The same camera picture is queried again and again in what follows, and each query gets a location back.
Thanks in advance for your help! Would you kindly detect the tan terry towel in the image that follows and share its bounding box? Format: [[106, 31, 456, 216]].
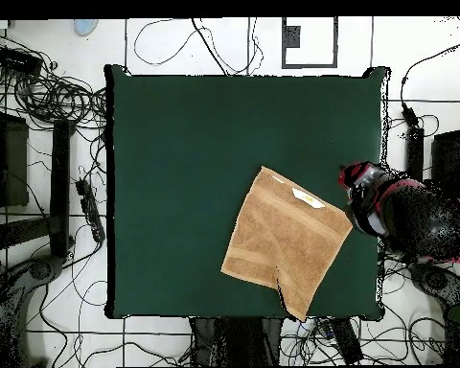
[[219, 165, 355, 323]]

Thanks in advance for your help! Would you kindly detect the grey stand base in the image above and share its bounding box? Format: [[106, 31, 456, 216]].
[[407, 262, 460, 365], [0, 253, 67, 367]]

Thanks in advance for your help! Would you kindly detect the dark green table cloth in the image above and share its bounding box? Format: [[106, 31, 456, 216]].
[[103, 63, 391, 322]]

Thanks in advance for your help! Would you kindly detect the black power strip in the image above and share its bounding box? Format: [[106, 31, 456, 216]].
[[322, 316, 366, 366], [75, 178, 106, 244]]

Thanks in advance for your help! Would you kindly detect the light blue round object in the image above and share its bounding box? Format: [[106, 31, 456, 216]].
[[73, 18, 100, 37]]

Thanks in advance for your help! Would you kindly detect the black rectangular box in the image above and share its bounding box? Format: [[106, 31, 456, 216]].
[[0, 45, 44, 77]]

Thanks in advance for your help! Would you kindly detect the black metal frame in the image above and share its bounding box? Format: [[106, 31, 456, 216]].
[[401, 98, 460, 269], [0, 86, 76, 269]]

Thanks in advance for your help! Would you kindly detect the black cable with adapter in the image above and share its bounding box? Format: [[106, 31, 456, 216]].
[[399, 37, 460, 129]]

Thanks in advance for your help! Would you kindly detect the grey floor hatch frame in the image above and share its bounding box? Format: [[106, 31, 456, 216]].
[[281, 16, 339, 70]]

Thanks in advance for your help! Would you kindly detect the thick black cable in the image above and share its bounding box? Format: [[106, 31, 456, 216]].
[[190, 16, 230, 77]]

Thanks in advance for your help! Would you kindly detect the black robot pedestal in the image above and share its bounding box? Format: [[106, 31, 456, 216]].
[[189, 316, 285, 367]]

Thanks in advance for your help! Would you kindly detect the thin black looped cable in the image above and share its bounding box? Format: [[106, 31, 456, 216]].
[[133, 16, 265, 77]]

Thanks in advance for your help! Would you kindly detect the tangled black cable bundle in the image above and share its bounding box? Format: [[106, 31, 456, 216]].
[[7, 64, 108, 131]]

